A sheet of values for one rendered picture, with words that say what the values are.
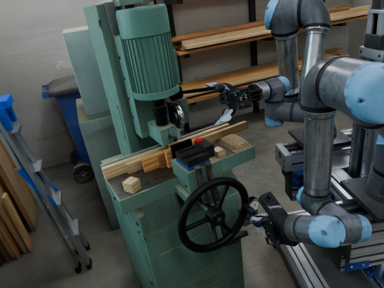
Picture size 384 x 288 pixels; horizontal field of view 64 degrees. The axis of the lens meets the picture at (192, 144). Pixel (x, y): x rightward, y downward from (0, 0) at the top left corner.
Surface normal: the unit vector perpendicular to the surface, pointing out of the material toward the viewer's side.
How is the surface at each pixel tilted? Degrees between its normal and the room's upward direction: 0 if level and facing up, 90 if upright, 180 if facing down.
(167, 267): 90
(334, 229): 60
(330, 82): 71
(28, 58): 90
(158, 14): 90
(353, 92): 77
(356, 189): 0
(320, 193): 91
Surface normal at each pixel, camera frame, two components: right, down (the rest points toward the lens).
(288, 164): 0.11, 0.42
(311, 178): -0.73, 0.40
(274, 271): -0.13, -0.89
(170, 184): 0.49, 0.32
